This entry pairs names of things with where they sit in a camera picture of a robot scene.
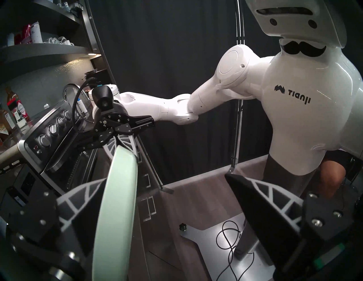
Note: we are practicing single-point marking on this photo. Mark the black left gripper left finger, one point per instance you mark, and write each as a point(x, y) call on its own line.
point(37, 221)

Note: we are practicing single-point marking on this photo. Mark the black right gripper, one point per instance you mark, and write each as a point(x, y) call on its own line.
point(119, 124)

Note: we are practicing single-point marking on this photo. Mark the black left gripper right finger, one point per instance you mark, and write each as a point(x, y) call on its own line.
point(263, 215)

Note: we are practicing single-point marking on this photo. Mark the black microwave oven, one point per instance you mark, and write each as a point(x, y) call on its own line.
point(22, 187)

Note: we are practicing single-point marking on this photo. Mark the light green plate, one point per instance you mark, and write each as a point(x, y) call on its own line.
point(116, 212)

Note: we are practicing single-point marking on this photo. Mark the white soap dispenser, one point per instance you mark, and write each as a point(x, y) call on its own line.
point(81, 106)

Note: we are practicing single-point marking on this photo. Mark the stainless steel toaster oven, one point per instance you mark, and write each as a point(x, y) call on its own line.
point(56, 147)

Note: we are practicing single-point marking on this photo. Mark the black coffee machine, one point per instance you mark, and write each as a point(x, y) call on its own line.
point(97, 77)

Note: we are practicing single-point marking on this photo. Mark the chrome kitchen faucet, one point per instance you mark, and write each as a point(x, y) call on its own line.
point(65, 89)

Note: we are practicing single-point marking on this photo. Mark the seated person bare leg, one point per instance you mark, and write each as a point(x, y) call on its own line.
point(333, 175)

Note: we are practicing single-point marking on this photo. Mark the black base knob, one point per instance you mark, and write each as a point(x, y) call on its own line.
point(183, 227)

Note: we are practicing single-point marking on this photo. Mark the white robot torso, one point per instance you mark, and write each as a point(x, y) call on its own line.
point(306, 127)

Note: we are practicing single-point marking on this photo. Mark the pepper shaker red cap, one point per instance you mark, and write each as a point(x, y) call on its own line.
point(21, 116)

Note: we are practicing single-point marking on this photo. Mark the black backdrop curtain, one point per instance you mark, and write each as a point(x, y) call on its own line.
point(170, 42)

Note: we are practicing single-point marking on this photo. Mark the large orange Tabasco bottle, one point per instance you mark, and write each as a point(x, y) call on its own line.
point(12, 97)

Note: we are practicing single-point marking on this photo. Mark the white cup stack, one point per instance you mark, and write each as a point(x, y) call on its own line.
point(36, 32)

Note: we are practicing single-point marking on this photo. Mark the red cup stack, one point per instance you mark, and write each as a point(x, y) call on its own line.
point(24, 34)

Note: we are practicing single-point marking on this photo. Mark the black mustache sticker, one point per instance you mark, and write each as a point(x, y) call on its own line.
point(292, 48)

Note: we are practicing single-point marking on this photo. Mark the white robot head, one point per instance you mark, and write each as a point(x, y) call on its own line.
point(297, 19)

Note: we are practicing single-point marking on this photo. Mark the grey robot pedestal column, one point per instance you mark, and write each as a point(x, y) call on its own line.
point(245, 243)

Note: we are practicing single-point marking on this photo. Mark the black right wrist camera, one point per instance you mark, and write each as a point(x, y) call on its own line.
point(102, 96)

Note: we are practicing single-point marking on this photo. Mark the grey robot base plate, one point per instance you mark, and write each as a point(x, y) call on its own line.
point(215, 243)

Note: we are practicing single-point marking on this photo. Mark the dark wall shelf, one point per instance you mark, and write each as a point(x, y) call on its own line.
point(42, 53)

